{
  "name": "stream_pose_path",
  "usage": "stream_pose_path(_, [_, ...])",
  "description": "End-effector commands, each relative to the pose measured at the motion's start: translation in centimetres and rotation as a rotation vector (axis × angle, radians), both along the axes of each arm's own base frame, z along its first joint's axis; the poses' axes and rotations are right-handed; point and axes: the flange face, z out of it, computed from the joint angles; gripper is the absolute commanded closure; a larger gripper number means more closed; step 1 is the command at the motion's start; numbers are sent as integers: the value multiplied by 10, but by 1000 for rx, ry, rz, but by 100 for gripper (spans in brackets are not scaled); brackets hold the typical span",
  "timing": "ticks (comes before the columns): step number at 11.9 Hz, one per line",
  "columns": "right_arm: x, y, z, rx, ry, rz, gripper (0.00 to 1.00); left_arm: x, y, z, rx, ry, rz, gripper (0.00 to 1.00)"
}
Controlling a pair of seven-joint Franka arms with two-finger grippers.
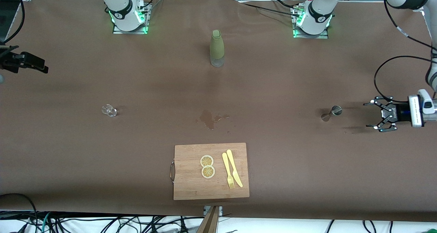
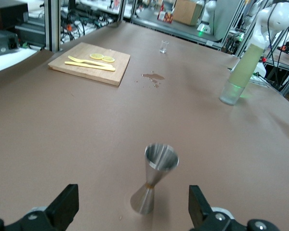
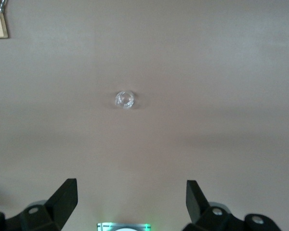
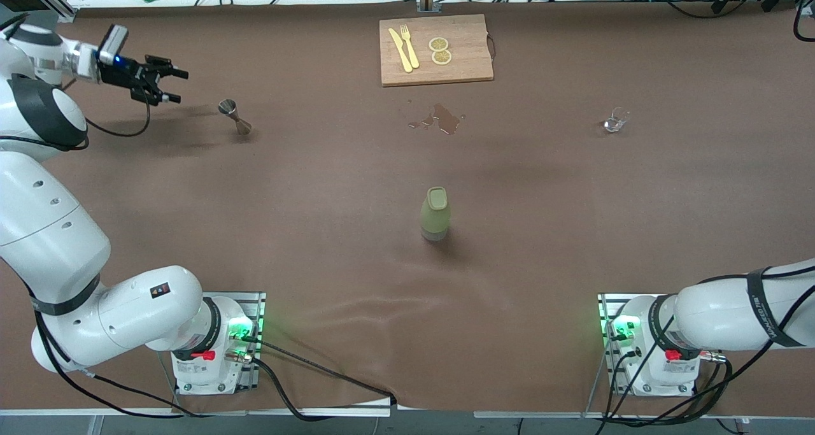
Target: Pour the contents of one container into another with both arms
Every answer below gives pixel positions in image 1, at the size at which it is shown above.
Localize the yellow plastic fork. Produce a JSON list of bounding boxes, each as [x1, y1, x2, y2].
[[222, 152, 235, 189]]

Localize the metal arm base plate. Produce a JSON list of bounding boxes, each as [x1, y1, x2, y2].
[[293, 4, 329, 39], [113, 1, 151, 34]]

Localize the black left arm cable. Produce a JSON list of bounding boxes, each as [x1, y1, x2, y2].
[[374, 0, 437, 103]]

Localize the clear glass measuring cup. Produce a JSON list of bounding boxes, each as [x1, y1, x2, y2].
[[101, 104, 118, 117]]

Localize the silver steel jigger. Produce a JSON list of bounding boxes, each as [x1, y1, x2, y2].
[[321, 105, 343, 122]]

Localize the green sleeved glass bottle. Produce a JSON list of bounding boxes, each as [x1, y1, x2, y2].
[[209, 29, 225, 68]]

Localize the yellow plastic knife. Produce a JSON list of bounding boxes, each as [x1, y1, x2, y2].
[[226, 149, 243, 188]]

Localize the wooden post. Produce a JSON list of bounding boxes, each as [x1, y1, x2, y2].
[[196, 206, 221, 233]]

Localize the green cable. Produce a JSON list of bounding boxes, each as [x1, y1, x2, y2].
[[41, 213, 52, 233]]

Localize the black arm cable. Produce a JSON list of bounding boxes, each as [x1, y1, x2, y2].
[[374, 0, 437, 103], [2, 0, 25, 44]]

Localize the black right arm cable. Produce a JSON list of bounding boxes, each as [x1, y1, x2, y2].
[[2, 0, 25, 44]]

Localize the wooden cutting board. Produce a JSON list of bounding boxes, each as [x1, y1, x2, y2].
[[170, 143, 250, 201]]

